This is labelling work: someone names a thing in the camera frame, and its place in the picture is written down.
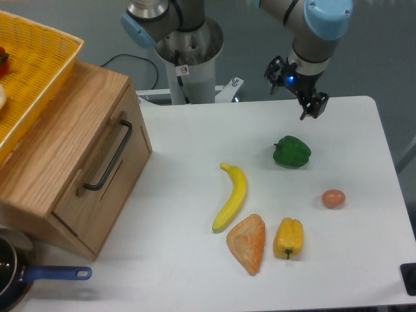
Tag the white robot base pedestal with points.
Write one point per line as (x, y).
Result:
(190, 62)

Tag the brown egg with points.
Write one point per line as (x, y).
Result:
(333, 198)

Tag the green bell pepper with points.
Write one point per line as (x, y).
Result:
(291, 152)

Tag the yellow bell pepper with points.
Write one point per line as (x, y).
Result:
(289, 239)

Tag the orange bread slice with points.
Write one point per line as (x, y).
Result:
(246, 242)

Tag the yellow plastic basket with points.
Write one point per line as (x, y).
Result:
(41, 59)

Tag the wooden drawer cabinet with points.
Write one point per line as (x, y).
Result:
(40, 169)

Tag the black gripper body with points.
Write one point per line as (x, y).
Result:
(300, 77)

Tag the red tomato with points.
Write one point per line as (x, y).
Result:
(4, 61)

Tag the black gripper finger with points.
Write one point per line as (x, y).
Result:
(274, 73)
(313, 105)

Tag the yellow banana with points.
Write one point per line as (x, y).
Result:
(236, 199)

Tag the blue handled saucepan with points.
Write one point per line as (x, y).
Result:
(19, 269)

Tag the white round object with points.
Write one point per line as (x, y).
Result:
(3, 96)

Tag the black corner device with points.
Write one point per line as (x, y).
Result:
(408, 271)

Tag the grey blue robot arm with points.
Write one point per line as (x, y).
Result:
(317, 26)

